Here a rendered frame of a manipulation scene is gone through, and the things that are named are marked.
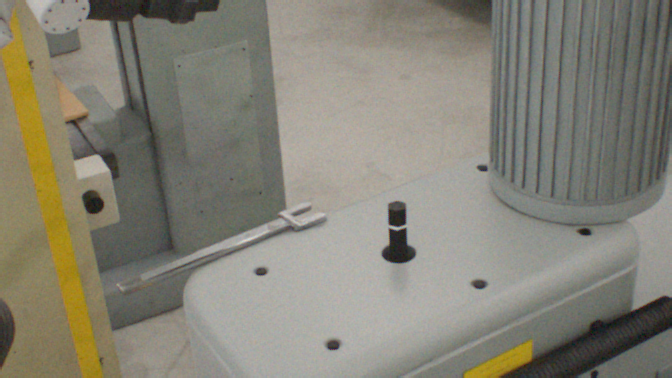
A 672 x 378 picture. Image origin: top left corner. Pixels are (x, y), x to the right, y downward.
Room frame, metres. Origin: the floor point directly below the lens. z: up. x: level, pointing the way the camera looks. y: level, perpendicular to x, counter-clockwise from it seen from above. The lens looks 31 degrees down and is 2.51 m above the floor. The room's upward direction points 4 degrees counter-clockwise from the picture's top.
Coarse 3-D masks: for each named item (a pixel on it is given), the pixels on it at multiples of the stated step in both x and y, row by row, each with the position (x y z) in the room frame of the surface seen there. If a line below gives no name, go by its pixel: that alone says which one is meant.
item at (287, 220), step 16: (288, 208) 0.96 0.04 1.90; (304, 208) 0.96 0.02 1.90; (272, 224) 0.93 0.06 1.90; (288, 224) 0.93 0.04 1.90; (304, 224) 0.93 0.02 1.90; (224, 240) 0.91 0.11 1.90; (240, 240) 0.91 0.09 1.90; (256, 240) 0.91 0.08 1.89; (192, 256) 0.88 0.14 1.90; (208, 256) 0.88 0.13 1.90; (144, 272) 0.86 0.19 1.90; (160, 272) 0.86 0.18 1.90; (176, 272) 0.86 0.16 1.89; (128, 288) 0.83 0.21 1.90
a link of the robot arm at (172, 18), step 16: (128, 0) 1.25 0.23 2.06; (144, 0) 1.28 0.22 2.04; (160, 0) 1.28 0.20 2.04; (176, 0) 1.30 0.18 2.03; (192, 0) 1.29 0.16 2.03; (112, 16) 1.24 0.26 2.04; (128, 16) 1.26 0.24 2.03; (144, 16) 1.28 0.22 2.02; (160, 16) 1.28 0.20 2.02; (176, 16) 1.29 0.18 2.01; (192, 16) 1.29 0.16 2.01
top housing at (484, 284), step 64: (384, 192) 1.00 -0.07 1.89; (448, 192) 0.98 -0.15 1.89; (256, 256) 0.88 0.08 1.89; (320, 256) 0.87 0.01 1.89; (384, 256) 0.88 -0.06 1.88; (448, 256) 0.86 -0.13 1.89; (512, 256) 0.85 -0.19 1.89; (576, 256) 0.84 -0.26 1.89; (192, 320) 0.81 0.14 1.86; (256, 320) 0.77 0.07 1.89; (320, 320) 0.77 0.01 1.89; (384, 320) 0.76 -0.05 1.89; (448, 320) 0.76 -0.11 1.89; (512, 320) 0.78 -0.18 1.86; (576, 320) 0.82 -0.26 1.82
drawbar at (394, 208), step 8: (392, 208) 0.87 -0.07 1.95; (400, 208) 0.86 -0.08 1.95; (392, 216) 0.86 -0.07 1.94; (400, 216) 0.86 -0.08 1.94; (392, 224) 0.86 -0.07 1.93; (400, 224) 0.86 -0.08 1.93; (392, 232) 0.86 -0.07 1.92; (400, 232) 0.86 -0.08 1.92; (392, 240) 0.86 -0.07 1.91; (400, 240) 0.86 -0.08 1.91; (392, 248) 0.86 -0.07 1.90; (400, 248) 0.86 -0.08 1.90; (392, 256) 0.86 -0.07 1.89; (400, 256) 0.86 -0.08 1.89
